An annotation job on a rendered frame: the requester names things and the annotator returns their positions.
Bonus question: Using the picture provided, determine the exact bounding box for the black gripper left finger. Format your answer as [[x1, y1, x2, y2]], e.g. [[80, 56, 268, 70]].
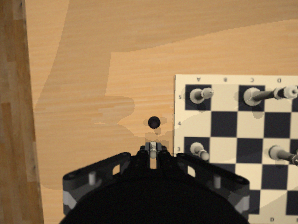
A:
[[62, 142, 150, 215]]

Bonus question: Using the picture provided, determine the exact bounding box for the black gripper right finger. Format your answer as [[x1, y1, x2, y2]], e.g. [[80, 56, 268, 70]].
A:
[[156, 142, 250, 221]]

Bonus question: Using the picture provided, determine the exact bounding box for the black and cream chessboard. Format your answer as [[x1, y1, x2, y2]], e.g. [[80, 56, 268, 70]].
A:
[[173, 74, 298, 224]]

